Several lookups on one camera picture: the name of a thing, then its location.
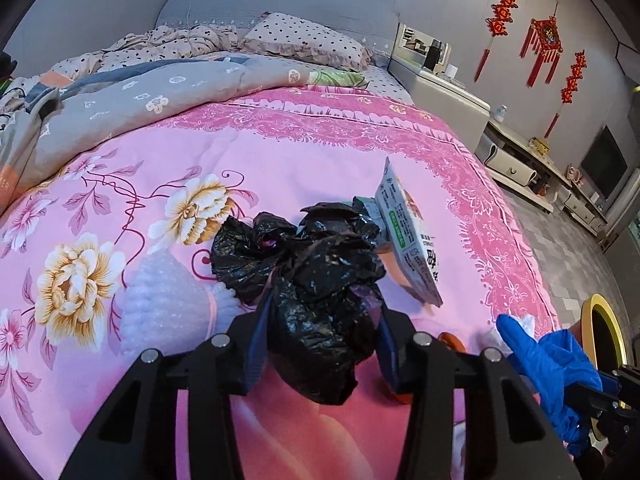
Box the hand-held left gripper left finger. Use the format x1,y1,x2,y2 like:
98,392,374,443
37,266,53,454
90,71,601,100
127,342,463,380
60,305,273,480

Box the black plastic bag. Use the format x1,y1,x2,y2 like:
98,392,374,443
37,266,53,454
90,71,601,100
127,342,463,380
210,201,388,406

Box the polka dot bedsheet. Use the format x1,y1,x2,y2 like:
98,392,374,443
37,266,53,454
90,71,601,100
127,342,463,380
360,67,413,103

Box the pink floral blanket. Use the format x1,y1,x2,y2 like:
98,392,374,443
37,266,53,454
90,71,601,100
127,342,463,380
0,85,561,480

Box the yellow trash bin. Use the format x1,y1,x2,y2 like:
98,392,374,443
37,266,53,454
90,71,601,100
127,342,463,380
580,294,632,441

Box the black thermos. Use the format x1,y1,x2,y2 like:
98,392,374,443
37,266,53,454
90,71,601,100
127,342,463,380
422,39,443,72

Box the white snack packet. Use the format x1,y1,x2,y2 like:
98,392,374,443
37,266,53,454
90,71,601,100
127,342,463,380
374,156,445,307

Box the small white cabinet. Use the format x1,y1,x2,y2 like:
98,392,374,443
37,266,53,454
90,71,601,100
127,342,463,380
562,187,611,236

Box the white bubble wrap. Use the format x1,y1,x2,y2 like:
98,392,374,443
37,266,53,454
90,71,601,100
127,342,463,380
119,255,246,356

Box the large red knot decoration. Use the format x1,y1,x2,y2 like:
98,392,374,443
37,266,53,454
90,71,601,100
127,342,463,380
520,2,564,86

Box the white tv cabinet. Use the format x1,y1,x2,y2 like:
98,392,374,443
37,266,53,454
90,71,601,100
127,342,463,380
475,117,576,213

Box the black television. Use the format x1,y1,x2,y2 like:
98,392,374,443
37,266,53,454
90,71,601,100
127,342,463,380
580,125,628,201

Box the grey bed headboard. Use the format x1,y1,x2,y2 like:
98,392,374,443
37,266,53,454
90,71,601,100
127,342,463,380
155,0,401,56

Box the polka dot quilt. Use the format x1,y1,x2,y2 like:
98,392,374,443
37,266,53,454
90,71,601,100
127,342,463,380
50,25,241,81

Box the orange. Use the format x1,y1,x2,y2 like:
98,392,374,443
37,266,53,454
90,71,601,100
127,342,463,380
382,331,467,406

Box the white nightstand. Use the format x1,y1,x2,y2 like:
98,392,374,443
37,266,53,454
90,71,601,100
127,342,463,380
389,22,491,148

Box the blue rubber glove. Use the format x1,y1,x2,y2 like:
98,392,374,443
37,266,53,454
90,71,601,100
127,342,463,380
497,314,603,456

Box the red knot string decoration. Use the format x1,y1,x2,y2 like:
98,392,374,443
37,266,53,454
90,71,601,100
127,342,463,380
544,50,587,138
474,0,521,83

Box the white tissue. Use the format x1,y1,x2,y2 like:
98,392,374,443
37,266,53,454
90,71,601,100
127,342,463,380
480,312,538,356

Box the green cloth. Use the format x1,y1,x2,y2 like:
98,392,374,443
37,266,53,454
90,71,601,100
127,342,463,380
307,69,366,88

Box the grey patterned quilt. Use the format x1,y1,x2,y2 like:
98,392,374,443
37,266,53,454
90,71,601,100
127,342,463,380
0,52,321,216

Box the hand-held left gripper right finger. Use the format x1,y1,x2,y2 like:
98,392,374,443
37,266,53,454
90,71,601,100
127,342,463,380
375,305,581,480

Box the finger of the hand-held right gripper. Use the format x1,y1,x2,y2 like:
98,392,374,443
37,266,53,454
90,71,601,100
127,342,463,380
562,382,623,413
600,366,640,397

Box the polka dot pillow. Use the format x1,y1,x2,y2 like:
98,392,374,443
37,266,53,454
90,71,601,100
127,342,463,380
237,11,373,72

